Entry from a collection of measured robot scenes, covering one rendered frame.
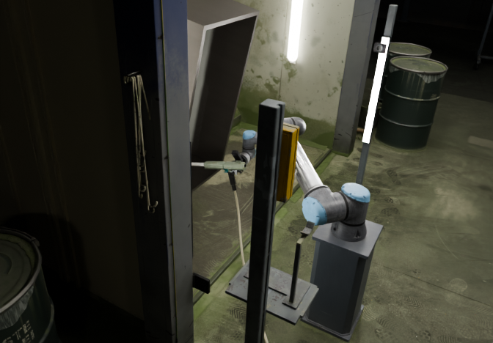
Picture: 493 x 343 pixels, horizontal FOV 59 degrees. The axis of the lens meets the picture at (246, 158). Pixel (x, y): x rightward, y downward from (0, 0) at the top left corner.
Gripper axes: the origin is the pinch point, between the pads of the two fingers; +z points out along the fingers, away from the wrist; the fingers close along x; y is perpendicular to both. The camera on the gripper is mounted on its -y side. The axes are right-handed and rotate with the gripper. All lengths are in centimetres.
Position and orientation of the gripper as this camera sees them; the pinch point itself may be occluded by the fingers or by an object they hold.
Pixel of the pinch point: (229, 169)
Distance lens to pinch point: 294.6
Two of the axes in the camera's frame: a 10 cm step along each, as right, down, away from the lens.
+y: 1.4, 9.1, 3.9
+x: -9.0, -0.4, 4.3
